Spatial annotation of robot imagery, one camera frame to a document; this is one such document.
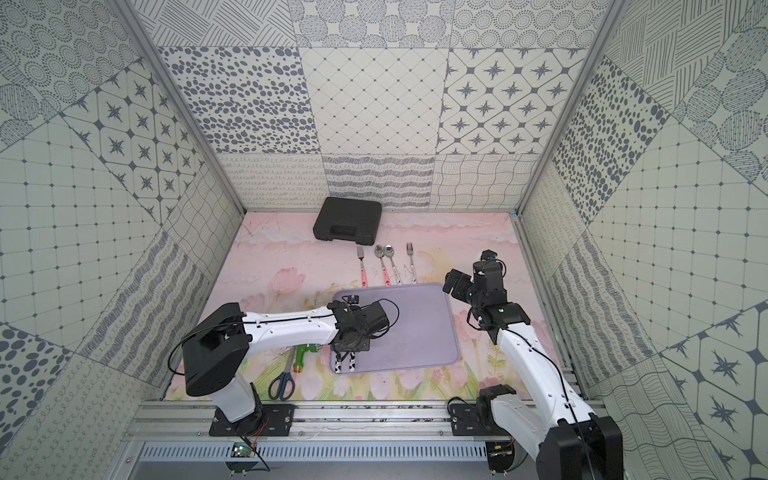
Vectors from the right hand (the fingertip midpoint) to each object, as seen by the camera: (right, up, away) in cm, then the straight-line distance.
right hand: (460, 283), depth 83 cm
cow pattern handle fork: (-31, -21, -2) cm, 37 cm away
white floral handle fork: (-13, +9, +27) cm, 31 cm away
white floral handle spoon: (-21, +8, +24) cm, 33 cm away
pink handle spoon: (-24, +8, +24) cm, 35 cm away
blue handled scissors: (-49, -27, -4) cm, 57 cm away
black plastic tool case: (-37, +20, +30) cm, 52 cm away
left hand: (-28, -16, +1) cm, 32 cm away
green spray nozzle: (-46, -20, 0) cm, 50 cm away
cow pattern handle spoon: (-35, -22, -2) cm, 41 cm away
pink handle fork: (-32, +7, +24) cm, 40 cm away
